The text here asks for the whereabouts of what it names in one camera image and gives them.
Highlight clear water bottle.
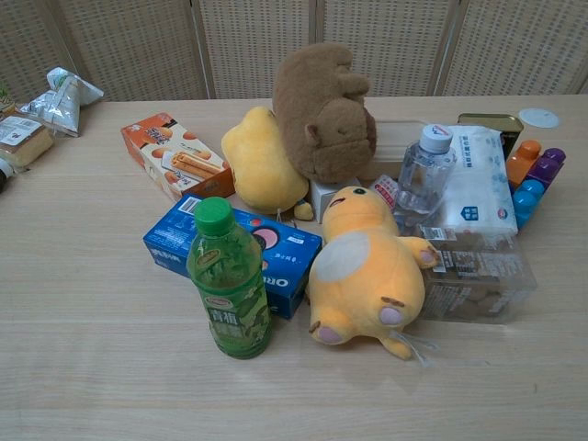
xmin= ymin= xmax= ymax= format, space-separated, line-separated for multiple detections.
xmin=393 ymin=123 xmax=457 ymax=220

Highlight blue Oreo cookie box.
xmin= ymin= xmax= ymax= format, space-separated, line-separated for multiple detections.
xmin=142 ymin=193 xmax=323 ymax=321

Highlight small white box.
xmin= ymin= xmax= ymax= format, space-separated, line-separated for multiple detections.
xmin=311 ymin=175 xmax=364 ymax=224

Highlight yellow mango plush toy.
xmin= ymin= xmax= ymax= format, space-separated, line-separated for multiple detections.
xmin=220 ymin=106 xmax=314 ymax=221

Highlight yellow dragon plush toy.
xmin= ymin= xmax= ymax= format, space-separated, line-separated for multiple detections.
xmin=306 ymin=185 xmax=440 ymax=361

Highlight green tea bottle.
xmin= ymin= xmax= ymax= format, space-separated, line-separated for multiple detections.
xmin=186 ymin=196 xmax=272 ymax=361

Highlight red white snack packet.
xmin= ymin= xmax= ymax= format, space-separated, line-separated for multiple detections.
xmin=369 ymin=173 xmax=401 ymax=212

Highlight brown capybara plush toy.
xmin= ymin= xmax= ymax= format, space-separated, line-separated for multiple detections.
xmin=272 ymin=42 xmax=379 ymax=185

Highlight orange egg roll box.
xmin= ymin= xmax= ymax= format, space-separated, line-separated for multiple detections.
xmin=120 ymin=113 xmax=236 ymax=204

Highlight beige folding screen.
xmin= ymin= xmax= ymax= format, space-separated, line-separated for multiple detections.
xmin=0 ymin=0 xmax=588 ymax=105

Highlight white tissue pack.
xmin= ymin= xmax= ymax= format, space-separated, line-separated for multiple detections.
xmin=424 ymin=125 xmax=519 ymax=233

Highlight clear plastic cookie box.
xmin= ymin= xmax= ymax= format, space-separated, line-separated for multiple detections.
xmin=413 ymin=224 xmax=538 ymax=322

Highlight gold metal tin can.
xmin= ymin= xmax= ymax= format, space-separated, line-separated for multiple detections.
xmin=457 ymin=113 xmax=525 ymax=159

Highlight colourful toy building blocks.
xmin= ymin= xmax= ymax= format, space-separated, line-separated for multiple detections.
xmin=506 ymin=140 xmax=567 ymax=230

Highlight silver white snack bag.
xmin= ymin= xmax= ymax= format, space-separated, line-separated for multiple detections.
xmin=20 ymin=67 xmax=105 ymax=139

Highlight white round lid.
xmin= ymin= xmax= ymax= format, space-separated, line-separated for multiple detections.
xmin=519 ymin=107 xmax=562 ymax=130

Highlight packaged sponge cake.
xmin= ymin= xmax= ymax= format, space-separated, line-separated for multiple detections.
xmin=0 ymin=114 xmax=55 ymax=175

